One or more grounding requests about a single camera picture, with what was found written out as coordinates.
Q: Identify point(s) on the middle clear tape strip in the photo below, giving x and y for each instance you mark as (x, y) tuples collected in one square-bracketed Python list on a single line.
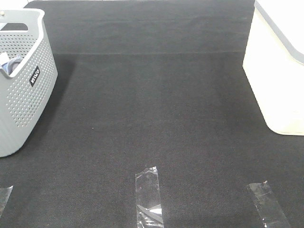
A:
[(148, 199)]

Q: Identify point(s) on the white basket with grey rim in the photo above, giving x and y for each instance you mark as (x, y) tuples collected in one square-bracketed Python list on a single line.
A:
[(274, 63)]

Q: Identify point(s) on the blue towel in basket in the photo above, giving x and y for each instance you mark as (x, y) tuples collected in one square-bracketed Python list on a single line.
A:
[(9, 64)]

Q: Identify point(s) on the left clear tape strip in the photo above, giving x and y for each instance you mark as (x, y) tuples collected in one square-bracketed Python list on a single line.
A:
[(4, 197)]

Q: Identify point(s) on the clear tape strip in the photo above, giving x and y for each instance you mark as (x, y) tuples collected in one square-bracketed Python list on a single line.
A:
[(4, 197), (148, 199), (267, 206)]

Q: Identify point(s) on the grey perforated laundry basket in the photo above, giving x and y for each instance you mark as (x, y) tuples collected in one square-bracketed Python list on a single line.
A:
[(25, 92)]

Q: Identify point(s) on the black felt table mat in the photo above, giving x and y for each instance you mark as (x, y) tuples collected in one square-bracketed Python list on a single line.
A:
[(143, 84)]

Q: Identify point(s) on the right clear tape strip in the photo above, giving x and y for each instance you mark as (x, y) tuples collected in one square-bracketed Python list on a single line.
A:
[(267, 206)]

